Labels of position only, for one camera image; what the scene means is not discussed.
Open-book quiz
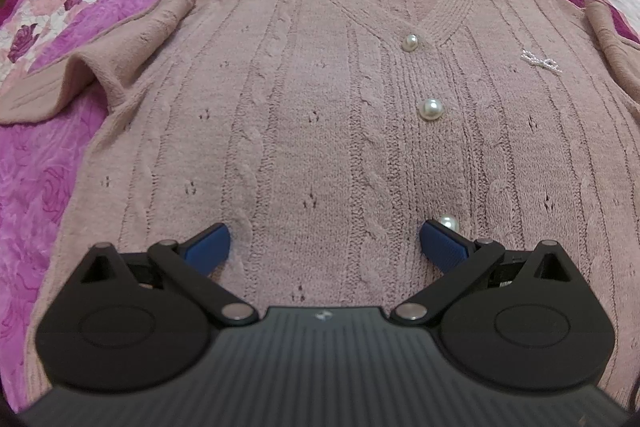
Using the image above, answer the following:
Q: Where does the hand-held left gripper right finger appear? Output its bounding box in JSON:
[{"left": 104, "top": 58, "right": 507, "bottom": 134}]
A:
[{"left": 389, "top": 219, "right": 577, "bottom": 326}]

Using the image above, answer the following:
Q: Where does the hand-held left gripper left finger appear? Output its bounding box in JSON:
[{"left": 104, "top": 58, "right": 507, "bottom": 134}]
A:
[{"left": 79, "top": 222, "right": 259, "bottom": 326}]

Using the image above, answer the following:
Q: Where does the pink knit cardigan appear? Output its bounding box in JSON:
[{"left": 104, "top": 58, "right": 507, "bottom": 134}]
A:
[{"left": 0, "top": 0, "right": 640, "bottom": 413}]

